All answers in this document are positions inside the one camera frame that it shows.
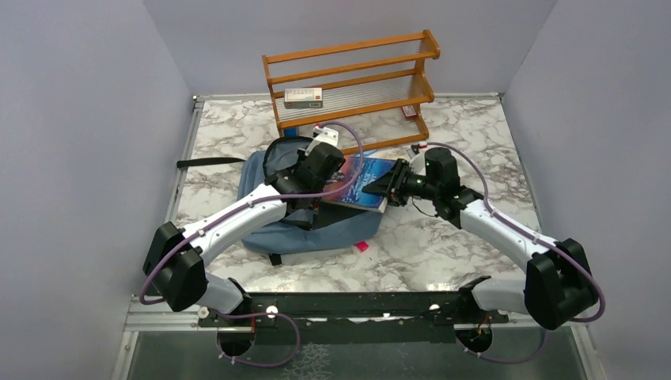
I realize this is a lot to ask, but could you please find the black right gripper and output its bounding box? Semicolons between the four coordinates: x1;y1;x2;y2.
362;158;440;207

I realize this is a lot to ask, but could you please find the blue Jane Eyre book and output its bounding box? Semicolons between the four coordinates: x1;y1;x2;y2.
321;155;396;213

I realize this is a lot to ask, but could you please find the blue student backpack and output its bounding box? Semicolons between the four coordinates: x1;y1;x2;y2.
176;136;387;267

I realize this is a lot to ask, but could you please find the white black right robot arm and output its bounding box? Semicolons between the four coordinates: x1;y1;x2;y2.
363;142;604;330

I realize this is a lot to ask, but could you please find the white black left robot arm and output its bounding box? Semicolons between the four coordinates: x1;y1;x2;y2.
139;142;345;325

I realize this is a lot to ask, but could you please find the pink marker pen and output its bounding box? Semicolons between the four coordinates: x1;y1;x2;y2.
354;241;369;252

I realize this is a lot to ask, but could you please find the small red card box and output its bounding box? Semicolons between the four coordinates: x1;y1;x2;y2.
401;105;418;119

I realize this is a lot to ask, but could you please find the white grey box on shelf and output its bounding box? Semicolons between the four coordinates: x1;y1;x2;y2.
283;87;324;109

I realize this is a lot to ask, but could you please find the orange wooden shelf rack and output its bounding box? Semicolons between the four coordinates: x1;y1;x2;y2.
262;29;441;150

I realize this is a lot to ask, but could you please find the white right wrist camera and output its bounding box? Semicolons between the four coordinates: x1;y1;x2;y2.
408;143;427;174

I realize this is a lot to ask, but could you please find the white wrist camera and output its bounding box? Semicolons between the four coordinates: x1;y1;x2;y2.
408;143;427;174
305;124;339;155

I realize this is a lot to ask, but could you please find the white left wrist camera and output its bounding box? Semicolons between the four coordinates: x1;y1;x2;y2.
305;124;339;155

